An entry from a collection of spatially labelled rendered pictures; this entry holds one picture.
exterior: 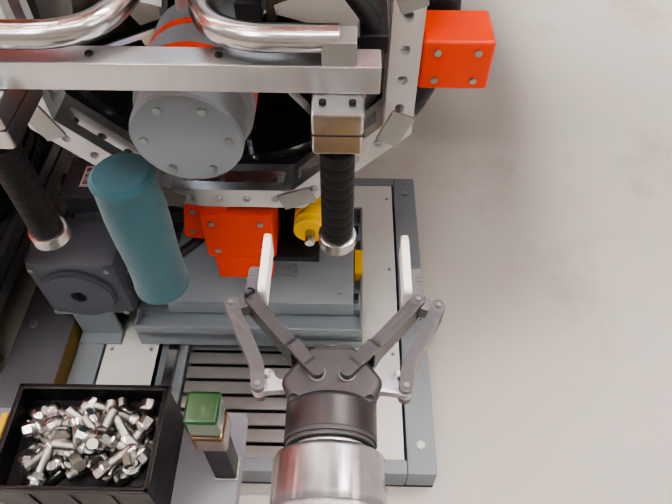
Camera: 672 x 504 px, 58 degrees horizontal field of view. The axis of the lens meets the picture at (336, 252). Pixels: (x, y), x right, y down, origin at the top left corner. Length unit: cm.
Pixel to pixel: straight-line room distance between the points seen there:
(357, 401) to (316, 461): 6
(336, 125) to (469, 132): 149
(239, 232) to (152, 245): 18
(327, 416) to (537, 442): 102
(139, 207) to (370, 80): 40
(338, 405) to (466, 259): 123
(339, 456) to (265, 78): 34
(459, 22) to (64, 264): 82
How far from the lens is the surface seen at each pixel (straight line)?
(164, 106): 69
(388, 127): 87
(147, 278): 97
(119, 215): 86
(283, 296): 131
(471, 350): 153
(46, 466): 87
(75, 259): 124
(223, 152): 72
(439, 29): 82
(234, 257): 109
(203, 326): 137
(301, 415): 49
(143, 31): 95
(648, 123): 228
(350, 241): 70
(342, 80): 58
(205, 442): 77
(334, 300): 130
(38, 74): 65
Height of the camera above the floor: 131
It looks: 52 degrees down
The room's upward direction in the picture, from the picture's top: straight up
